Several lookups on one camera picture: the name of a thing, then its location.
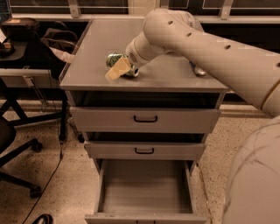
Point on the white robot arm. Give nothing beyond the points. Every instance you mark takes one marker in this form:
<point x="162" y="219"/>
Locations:
<point x="253" y="184"/>

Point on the blue Pepsi can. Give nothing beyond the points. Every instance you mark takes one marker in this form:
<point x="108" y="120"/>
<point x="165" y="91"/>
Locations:
<point x="197" y="70"/>

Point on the dark side desk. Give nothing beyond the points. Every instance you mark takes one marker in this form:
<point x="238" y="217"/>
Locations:
<point x="19" y="80"/>

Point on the crushed green soda can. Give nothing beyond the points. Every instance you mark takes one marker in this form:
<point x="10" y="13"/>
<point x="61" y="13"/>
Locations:
<point x="133" y="71"/>

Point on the black office chair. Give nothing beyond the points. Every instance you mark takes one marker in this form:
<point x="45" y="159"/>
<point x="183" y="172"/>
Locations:
<point x="7" y="136"/>

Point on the grey drawer cabinet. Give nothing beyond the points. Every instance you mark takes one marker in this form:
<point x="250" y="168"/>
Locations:
<point x="168" y="82"/>

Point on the black shoe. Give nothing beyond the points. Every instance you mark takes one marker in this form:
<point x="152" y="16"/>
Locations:
<point x="44" y="219"/>

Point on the grey open bottom drawer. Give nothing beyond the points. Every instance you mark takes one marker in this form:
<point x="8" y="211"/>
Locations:
<point x="144" y="192"/>

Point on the dark bag on desk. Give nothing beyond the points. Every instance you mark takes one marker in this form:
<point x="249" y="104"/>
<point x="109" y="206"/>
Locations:
<point x="62" y="43"/>

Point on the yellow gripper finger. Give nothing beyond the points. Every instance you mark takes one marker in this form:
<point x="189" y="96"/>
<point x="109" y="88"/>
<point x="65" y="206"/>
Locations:
<point x="118" y="67"/>

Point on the black device on desk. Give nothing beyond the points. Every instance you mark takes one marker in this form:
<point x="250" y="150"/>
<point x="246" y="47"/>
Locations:
<point x="18" y="33"/>

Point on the grey top drawer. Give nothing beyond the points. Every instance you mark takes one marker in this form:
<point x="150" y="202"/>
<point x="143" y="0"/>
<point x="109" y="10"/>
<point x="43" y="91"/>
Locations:
<point x="145" y="120"/>

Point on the grey middle drawer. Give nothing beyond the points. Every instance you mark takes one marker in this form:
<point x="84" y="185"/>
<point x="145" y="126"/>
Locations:
<point x="145" y="150"/>

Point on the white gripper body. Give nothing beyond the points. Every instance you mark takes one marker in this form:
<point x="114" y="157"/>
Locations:
<point x="135" y="53"/>

